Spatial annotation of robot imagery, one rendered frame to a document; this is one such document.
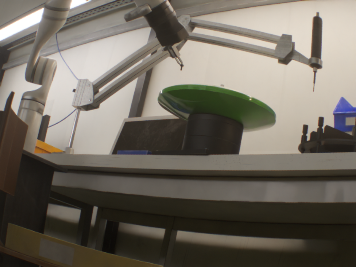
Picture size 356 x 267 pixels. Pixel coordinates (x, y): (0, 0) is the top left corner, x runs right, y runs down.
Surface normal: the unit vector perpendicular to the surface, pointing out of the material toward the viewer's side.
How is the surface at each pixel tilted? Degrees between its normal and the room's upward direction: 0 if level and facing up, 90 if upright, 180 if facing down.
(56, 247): 90
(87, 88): 90
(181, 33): 90
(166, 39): 145
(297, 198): 90
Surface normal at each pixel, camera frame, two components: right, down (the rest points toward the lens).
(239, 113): -0.04, 0.87
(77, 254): 0.16, -0.21
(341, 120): -0.68, -0.15
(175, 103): -0.51, 0.77
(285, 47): -0.34, -0.29
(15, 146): 0.97, 0.15
